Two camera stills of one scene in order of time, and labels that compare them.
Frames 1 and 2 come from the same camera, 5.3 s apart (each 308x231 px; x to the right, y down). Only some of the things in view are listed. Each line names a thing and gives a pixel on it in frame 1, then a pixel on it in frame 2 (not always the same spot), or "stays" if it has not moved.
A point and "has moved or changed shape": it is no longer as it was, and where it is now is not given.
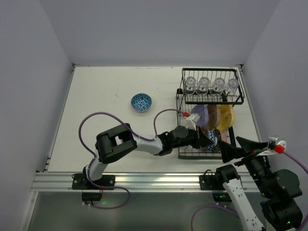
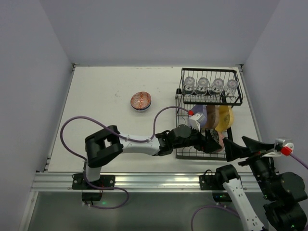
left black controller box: x=91 y=196 stays
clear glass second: x=202 y=87 stays
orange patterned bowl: x=204 y=148 has moved or changed shape
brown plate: x=214 y=116 stays
